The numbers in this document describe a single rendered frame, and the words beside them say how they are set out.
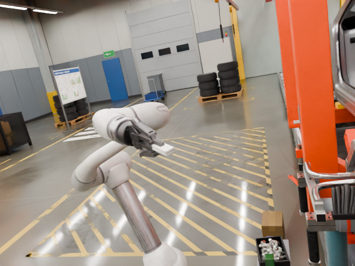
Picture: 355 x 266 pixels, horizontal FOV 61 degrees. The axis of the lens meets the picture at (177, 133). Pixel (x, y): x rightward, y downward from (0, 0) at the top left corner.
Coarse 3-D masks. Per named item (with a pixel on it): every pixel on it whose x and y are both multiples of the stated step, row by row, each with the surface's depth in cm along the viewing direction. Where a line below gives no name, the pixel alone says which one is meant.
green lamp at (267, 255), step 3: (267, 255) 132; (270, 255) 132; (273, 255) 132; (267, 258) 131; (270, 258) 130; (273, 258) 130; (267, 261) 131; (270, 261) 130; (273, 261) 130; (267, 264) 131; (270, 264) 131; (273, 264) 130
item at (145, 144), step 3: (132, 141) 91; (135, 141) 90; (144, 141) 89; (135, 144) 90; (138, 144) 88; (141, 144) 88; (144, 144) 87; (147, 144) 87; (144, 147) 87; (147, 147) 85; (150, 147) 84; (150, 150) 85; (153, 150) 83
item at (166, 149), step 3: (153, 144) 82; (165, 144) 81; (153, 147) 82; (156, 147) 80; (159, 147) 80; (162, 147) 80; (165, 147) 79; (168, 147) 79; (171, 147) 79; (174, 147) 79; (162, 150) 78; (165, 150) 78; (168, 150) 77; (171, 150) 78; (165, 153) 77
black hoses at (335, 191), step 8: (344, 184) 104; (336, 192) 102; (344, 192) 100; (352, 192) 100; (336, 200) 100; (344, 200) 99; (352, 200) 99; (336, 208) 99; (344, 208) 98; (352, 208) 98; (336, 216) 99; (344, 216) 98; (352, 216) 97
